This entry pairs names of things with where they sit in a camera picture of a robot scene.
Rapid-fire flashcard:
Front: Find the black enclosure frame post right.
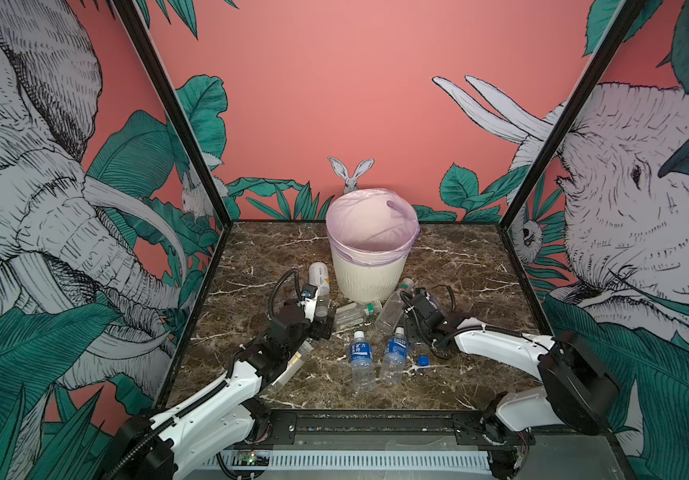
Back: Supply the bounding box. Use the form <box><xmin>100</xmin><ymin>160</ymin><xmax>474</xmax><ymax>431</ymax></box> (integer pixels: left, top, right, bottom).
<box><xmin>498</xmin><ymin>0</ymin><xmax>646</xmax><ymax>230</ymax></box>

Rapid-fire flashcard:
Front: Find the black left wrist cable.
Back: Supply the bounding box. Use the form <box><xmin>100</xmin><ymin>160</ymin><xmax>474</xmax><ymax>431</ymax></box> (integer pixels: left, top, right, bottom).
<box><xmin>267</xmin><ymin>268</ymin><xmax>302</xmax><ymax>319</ymax></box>

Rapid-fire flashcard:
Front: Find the clear bottle green cap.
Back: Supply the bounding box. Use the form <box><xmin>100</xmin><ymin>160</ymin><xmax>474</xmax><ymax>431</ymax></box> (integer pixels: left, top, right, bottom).
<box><xmin>334</xmin><ymin>300</ymin><xmax>382</xmax><ymax>331</ymax></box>

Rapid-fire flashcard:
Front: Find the blue label bottle right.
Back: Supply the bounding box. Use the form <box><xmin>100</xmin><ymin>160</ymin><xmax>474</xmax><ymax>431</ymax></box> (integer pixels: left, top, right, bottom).
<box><xmin>379</xmin><ymin>326</ymin><xmax>408</xmax><ymax>385</ymax></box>

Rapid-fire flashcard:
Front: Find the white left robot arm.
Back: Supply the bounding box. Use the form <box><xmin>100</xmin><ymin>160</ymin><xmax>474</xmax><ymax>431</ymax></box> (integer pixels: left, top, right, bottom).
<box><xmin>94</xmin><ymin>300</ymin><xmax>334</xmax><ymax>479</ymax></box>

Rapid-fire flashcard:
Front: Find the blue label bottle left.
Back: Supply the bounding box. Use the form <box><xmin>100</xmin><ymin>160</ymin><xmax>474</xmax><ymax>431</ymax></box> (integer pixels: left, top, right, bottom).
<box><xmin>349</xmin><ymin>330</ymin><xmax>375</xmax><ymax>393</ymax></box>

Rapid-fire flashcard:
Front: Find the blue label bottle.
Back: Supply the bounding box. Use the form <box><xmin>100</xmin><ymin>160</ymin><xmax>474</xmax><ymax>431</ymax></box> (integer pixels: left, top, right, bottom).
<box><xmin>349</xmin><ymin>330</ymin><xmax>375</xmax><ymax>393</ymax></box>
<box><xmin>379</xmin><ymin>326</ymin><xmax>408</xmax><ymax>385</ymax></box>

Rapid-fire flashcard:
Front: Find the white ribbed trash bin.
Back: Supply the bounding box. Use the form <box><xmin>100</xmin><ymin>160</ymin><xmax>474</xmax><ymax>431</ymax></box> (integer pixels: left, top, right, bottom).
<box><xmin>330</xmin><ymin>240</ymin><xmax>410</xmax><ymax>303</ymax></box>

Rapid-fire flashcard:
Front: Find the black enclosure frame post left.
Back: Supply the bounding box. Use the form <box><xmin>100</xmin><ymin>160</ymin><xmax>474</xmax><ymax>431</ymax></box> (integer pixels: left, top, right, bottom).
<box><xmin>112</xmin><ymin>0</ymin><xmax>232</xmax><ymax>227</ymax></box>

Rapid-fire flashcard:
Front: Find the purple plastic bin liner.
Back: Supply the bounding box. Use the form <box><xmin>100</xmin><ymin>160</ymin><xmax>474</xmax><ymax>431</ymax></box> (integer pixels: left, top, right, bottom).
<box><xmin>326</xmin><ymin>188</ymin><xmax>420</xmax><ymax>267</ymax></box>

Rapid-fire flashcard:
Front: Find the white ventilated cable tray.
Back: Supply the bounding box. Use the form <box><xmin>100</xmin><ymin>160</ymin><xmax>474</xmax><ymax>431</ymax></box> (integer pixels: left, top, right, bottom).
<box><xmin>200</xmin><ymin>450</ymin><xmax>491</xmax><ymax>475</ymax></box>

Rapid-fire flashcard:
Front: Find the white label tall bottle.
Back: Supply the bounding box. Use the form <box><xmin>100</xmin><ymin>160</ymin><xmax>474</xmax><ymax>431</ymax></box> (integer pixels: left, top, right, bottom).
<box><xmin>308</xmin><ymin>262</ymin><xmax>330</xmax><ymax>317</ymax></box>

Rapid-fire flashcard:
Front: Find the black enclosure frame post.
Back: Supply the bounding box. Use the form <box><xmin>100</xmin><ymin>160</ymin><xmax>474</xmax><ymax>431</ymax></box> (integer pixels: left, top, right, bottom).
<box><xmin>498</xmin><ymin>0</ymin><xmax>646</xmax><ymax>230</ymax></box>
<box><xmin>112</xmin><ymin>0</ymin><xmax>232</xmax><ymax>227</ymax></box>

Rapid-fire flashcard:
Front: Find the clear bottle yellow label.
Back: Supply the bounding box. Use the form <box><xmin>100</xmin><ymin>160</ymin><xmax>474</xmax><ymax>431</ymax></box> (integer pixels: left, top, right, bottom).
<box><xmin>264</xmin><ymin>340</ymin><xmax>314</xmax><ymax>395</ymax></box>

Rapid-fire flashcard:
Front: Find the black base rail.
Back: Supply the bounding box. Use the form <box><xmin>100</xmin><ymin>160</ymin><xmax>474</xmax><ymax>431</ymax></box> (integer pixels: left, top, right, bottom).
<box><xmin>262</xmin><ymin>409</ymin><xmax>534</xmax><ymax>449</ymax></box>

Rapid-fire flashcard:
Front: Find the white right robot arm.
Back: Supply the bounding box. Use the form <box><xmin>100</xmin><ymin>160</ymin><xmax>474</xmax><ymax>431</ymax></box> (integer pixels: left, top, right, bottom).
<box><xmin>400</xmin><ymin>289</ymin><xmax>619</xmax><ymax>445</ymax></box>

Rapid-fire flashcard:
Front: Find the clear purple cap bottle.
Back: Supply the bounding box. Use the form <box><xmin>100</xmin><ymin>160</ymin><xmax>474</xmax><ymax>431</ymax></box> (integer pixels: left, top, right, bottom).
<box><xmin>374</xmin><ymin>278</ymin><xmax>414</xmax><ymax>336</ymax></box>

